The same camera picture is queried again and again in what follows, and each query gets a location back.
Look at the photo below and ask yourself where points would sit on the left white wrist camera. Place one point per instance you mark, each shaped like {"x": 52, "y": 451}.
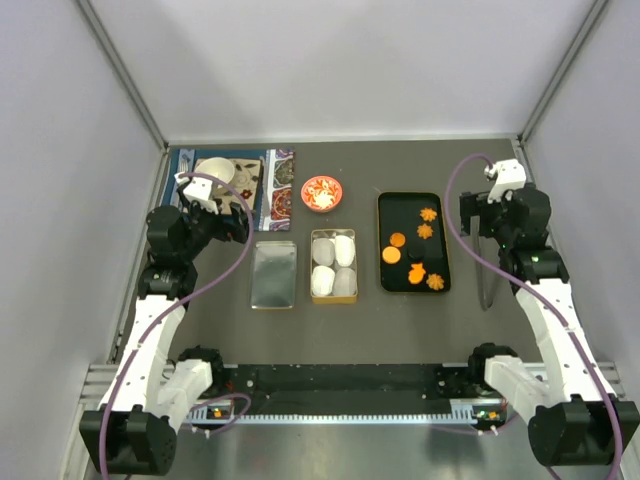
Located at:
{"x": 196, "y": 189}

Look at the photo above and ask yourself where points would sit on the orange flower cookie bottom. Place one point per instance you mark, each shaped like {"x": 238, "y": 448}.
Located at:
{"x": 435, "y": 282}

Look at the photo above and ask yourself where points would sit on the black rectangular tray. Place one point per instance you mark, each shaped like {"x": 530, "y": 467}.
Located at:
{"x": 400, "y": 212}

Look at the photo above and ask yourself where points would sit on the gold cookie tin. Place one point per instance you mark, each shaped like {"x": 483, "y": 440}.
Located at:
{"x": 332, "y": 233}

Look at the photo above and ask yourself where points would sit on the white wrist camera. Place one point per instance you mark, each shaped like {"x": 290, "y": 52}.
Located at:
{"x": 507, "y": 175}
{"x": 196, "y": 189}

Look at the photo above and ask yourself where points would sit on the black sandwich cookie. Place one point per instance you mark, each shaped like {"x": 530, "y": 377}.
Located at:
{"x": 415, "y": 251}

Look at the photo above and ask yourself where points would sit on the orange round cookie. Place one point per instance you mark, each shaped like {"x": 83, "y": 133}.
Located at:
{"x": 397, "y": 240}
{"x": 391, "y": 255}

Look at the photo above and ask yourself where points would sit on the red patterned small bowl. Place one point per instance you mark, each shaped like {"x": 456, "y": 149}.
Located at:
{"x": 321, "y": 193}

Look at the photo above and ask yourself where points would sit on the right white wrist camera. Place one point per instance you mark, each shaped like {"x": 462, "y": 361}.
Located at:
{"x": 507, "y": 175}

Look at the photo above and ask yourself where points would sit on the white paper cup top-left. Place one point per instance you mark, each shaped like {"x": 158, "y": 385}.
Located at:
{"x": 323, "y": 252}

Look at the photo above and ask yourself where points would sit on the white paper cup bottom-left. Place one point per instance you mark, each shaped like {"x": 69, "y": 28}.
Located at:
{"x": 322, "y": 280}

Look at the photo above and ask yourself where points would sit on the orange flower cookie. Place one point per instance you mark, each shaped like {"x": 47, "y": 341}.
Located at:
{"x": 425, "y": 231}
{"x": 435, "y": 282}
{"x": 428, "y": 215}

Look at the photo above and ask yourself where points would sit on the black serving tongs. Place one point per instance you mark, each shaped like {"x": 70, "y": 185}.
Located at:
{"x": 487, "y": 281}

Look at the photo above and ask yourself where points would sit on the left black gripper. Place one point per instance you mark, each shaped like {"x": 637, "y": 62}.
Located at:
{"x": 236, "y": 230}

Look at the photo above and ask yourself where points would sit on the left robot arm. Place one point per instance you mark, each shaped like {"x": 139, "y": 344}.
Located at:
{"x": 134, "y": 429}

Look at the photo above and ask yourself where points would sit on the white ceramic cup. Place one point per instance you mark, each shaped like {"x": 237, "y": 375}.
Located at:
{"x": 218, "y": 167}

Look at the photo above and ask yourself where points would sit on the orange flower cookie top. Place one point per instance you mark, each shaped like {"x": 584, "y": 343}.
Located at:
{"x": 428, "y": 215}

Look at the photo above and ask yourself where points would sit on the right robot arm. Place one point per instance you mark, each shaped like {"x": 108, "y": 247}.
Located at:
{"x": 573, "y": 416}

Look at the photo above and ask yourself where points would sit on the orange fish shaped cookie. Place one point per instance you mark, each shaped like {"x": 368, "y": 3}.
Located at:
{"x": 416, "y": 273}

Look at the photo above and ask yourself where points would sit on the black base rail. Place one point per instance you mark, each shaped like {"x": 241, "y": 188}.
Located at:
{"x": 347, "y": 389}

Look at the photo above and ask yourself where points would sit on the floral square coaster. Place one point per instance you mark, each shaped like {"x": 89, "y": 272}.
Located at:
{"x": 245, "y": 182}

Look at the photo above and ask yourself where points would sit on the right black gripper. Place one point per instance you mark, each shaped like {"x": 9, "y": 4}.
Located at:
{"x": 477, "y": 204}

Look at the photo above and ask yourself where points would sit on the white paper cup bottom-right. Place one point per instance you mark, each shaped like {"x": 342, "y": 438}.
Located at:
{"x": 345, "y": 283}

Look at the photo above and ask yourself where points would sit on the blue patterned placemat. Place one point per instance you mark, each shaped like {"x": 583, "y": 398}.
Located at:
{"x": 273, "y": 203}

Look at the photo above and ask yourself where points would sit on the white paper cup top-right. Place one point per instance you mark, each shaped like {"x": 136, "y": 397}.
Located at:
{"x": 345, "y": 250}

